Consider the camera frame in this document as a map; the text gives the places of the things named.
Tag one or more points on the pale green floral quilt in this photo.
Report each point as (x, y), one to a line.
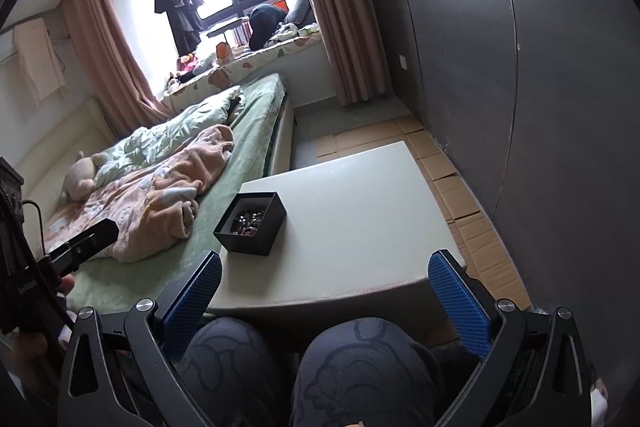
(165, 132)

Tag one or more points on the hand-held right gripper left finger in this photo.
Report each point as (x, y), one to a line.
(192, 302)

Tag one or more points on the beige plush toy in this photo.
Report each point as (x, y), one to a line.
(80, 179)

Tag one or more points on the floral window seat cushion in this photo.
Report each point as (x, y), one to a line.
(260, 57)

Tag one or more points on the person's left hand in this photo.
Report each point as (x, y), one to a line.
(27, 349)

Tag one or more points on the white wall switch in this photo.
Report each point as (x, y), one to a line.
(403, 62)

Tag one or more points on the grey pillow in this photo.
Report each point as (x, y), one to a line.
(300, 4)

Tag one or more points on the flattened cardboard sheets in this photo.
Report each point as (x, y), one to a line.
(480, 232)

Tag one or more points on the person's left leg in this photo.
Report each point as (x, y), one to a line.
(235, 367)

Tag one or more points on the peach fleece blanket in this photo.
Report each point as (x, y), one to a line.
(165, 172)

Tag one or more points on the cream headboard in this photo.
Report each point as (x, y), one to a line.
(60, 137)

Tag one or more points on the bed with green sheet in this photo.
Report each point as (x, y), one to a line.
(250, 147)

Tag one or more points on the person's leg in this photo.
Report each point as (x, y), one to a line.
(235, 367)
(365, 372)

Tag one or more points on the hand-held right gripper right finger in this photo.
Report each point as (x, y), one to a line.
(457, 302)

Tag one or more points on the black jewelry box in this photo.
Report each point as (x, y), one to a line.
(260, 242)

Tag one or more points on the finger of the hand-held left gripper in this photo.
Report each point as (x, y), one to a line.
(85, 242)

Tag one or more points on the cream hanging towel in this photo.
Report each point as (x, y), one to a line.
(37, 57)

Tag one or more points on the person's right leg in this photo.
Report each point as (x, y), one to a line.
(365, 372)

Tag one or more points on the pink curtain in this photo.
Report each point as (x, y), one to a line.
(110, 57)
(340, 32)

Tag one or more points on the dark bag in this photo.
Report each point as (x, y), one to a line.
(265, 24)

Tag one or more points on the white low table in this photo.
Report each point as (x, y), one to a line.
(360, 207)

